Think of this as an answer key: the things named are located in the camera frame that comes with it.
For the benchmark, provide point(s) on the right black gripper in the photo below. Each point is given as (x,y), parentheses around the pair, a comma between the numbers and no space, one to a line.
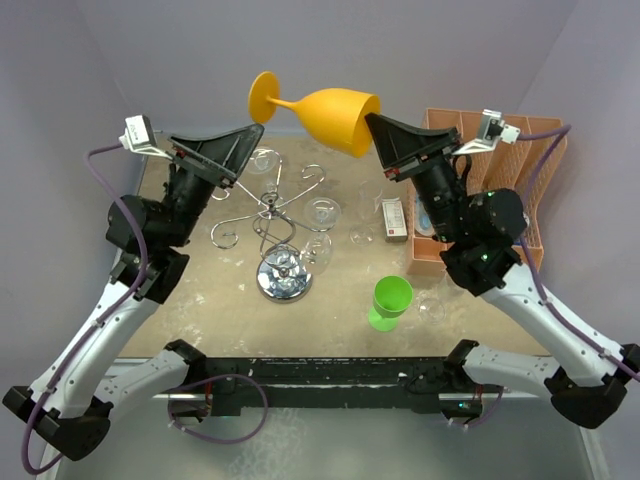
(401,147)

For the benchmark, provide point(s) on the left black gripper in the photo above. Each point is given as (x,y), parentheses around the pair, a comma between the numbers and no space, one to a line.
(225,153)

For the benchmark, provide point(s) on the clear wine glass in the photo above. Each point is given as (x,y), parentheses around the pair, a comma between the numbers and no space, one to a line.
(322,214)
(430,306)
(262,161)

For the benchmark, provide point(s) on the clear tall glass back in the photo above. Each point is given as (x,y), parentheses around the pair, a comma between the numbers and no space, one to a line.
(369,199)

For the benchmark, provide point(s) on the orange plastic goblet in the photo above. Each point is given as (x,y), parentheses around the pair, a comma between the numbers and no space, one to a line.
(334,117)

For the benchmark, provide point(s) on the green plastic goblet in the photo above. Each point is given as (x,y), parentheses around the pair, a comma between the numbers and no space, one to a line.
(392,296)

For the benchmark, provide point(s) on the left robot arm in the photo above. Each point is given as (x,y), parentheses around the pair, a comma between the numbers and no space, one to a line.
(71,406)

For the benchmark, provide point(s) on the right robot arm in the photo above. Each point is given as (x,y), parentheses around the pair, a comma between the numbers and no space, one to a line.
(584,373)

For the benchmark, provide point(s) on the chrome wine glass rack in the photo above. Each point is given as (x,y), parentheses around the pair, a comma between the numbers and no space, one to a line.
(281,276)

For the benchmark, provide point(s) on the blue item in tray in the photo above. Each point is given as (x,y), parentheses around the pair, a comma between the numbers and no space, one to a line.
(422,222)

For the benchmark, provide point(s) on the white red small box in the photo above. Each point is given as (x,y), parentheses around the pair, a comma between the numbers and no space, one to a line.
(394,221)

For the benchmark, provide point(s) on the orange desk file organizer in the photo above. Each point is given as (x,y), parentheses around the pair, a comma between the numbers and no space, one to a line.
(508,166)

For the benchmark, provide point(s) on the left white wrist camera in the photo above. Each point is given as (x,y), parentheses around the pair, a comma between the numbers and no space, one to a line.
(139,137)

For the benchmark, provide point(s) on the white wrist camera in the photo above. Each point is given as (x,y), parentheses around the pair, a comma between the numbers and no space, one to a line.
(139,137)
(492,130)

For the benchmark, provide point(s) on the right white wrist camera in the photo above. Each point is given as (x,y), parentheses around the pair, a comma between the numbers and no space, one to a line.
(492,130)

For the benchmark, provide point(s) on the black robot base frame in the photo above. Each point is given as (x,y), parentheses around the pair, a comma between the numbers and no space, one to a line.
(422,385)

